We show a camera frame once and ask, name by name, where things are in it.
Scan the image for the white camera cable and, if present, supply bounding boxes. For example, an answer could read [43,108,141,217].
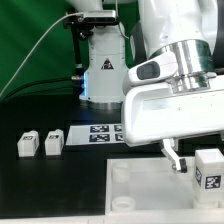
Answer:
[0,12,84,98]

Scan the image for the black camera stand pole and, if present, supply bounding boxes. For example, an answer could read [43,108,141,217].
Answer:
[63,16,93,81]

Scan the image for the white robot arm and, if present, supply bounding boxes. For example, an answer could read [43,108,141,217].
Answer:
[67,0,224,172]

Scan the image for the black base cables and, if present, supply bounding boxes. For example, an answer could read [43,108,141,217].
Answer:
[0,75,85,105]

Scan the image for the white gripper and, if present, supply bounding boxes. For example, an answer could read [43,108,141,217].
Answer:
[121,75,224,173]

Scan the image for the white square table top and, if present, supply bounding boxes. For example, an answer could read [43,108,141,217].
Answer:
[105,157,218,214]

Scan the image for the grey camera on mount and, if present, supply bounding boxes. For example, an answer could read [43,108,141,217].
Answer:
[78,10,117,25]

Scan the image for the tag sheet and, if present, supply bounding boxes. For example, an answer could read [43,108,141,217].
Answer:
[66,124,124,146]

